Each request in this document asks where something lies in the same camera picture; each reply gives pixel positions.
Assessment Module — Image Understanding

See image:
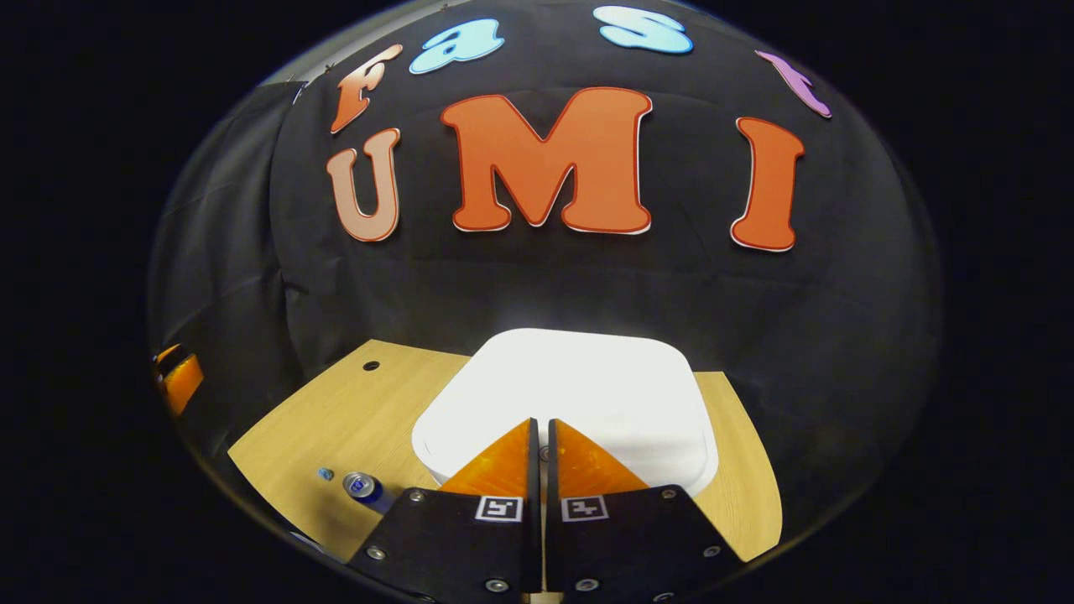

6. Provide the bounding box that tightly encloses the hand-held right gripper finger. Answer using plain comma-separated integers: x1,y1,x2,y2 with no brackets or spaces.
547,418,746,601
348,418,544,601

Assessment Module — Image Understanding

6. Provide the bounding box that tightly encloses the white desktop garbage bin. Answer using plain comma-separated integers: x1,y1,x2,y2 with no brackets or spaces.
411,327,721,497

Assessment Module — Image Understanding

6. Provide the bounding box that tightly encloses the blue pop can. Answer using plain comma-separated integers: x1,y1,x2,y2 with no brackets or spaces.
341,471,396,515

